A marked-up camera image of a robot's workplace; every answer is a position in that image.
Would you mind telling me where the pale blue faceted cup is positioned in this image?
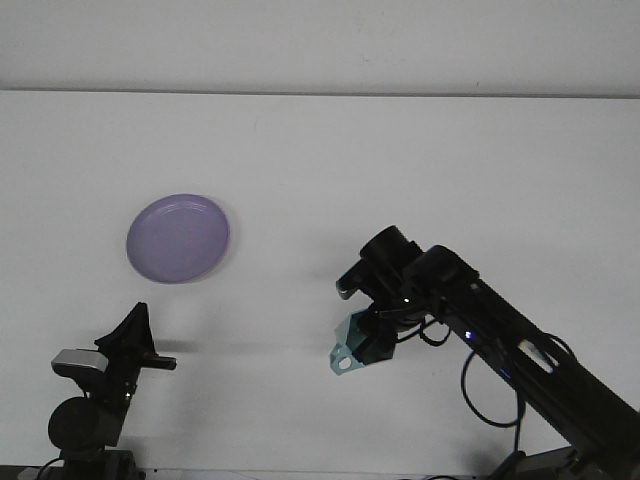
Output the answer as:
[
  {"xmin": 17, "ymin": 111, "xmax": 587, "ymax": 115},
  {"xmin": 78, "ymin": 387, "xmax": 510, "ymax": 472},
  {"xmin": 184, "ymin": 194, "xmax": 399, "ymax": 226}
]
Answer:
[{"xmin": 328, "ymin": 307, "xmax": 397, "ymax": 377}]

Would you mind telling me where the pale purple round plate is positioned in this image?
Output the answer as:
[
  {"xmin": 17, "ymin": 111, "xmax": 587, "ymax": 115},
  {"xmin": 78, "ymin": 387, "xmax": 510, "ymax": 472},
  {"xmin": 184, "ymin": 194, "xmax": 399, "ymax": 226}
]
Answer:
[{"xmin": 125, "ymin": 193, "xmax": 232, "ymax": 286}]

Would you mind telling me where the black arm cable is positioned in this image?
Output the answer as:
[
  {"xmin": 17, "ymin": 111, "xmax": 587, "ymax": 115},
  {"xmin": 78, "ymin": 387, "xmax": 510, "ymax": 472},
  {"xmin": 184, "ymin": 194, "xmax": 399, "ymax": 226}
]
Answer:
[
  {"xmin": 459, "ymin": 344, "xmax": 527, "ymax": 480},
  {"xmin": 37, "ymin": 457, "xmax": 67, "ymax": 480}
]

